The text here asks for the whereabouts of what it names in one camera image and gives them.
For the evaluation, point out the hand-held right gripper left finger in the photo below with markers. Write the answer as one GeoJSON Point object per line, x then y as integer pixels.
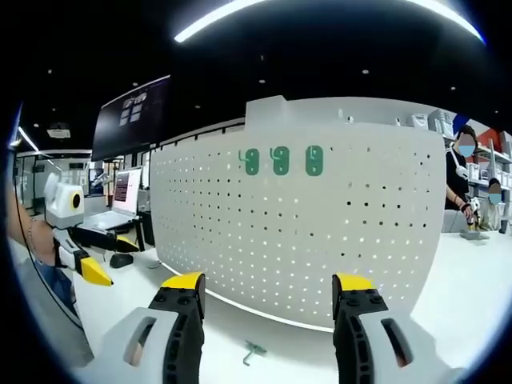
{"type": "Point", "coordinates": [180, 344]}

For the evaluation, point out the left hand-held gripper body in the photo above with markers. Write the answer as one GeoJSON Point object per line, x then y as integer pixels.
{"type": "Point", "coordinates": [64, 212]}

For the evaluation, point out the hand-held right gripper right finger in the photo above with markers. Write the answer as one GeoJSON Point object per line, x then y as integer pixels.
{"type": "Point", "coordinates": [356, 344]}

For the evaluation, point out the green hook assembly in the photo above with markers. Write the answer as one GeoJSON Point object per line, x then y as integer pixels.
{"type": "Point", "coordinates": [279, 161]}
{"type": "Point", "coordinates": [314, 161]}
{"type": "Point", "coordinates": [254, 352]}
{"type": "Point", "coordinates": [252, 162]}

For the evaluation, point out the white perforated mounting plate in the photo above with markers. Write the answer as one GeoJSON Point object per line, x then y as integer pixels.
{"type": "Point", "coordinates": [300, 224]}

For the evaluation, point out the person's left hand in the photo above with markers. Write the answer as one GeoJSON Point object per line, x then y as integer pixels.
{"type": "Point", "coordinates": [50, 248]}

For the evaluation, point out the black computer mouse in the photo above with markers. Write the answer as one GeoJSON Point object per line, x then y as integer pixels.
{"type": "Point", "coordinates": [121, 261]}

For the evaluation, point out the person's blue trousers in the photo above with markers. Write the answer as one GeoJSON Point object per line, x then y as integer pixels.
{"type": "Point", "coordinates": [56, 284]}

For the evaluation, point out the black box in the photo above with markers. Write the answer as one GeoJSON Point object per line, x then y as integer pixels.
{"type": "Point", "coordinates": [146, 232]}

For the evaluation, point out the silver laptop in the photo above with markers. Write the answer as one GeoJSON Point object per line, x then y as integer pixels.
{"type": "Point", "coordinates": [126, 190]}

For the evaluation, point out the ceiling air conditioner vent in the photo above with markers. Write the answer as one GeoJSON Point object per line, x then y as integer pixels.
{"type": "Point", "coordinates": [59, 133]}

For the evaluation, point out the straight white ceiling light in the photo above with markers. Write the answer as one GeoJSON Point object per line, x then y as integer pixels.
{"type": "Point", "coordinates": [28, 140]}

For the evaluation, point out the large black display screen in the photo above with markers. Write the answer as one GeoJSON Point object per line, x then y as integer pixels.
{"type": "Point", "coordinates": [132, 120]}

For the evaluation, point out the curved white ceiling light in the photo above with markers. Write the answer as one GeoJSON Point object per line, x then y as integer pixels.
{"type": "Point", "coordinates": [200, 27]}

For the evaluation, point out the grey metal shelf rack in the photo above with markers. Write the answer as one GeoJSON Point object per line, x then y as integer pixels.
{"type": "Point", "coordinates": [490, 154]}

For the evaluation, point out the red white blue banner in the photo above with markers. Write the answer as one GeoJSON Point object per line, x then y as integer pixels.
{"type": "Point", "coordinates": [460, 118]}

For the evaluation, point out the small white camera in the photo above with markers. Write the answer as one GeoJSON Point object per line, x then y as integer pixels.
{"type": "Point", "coordinates": [351, 118]}

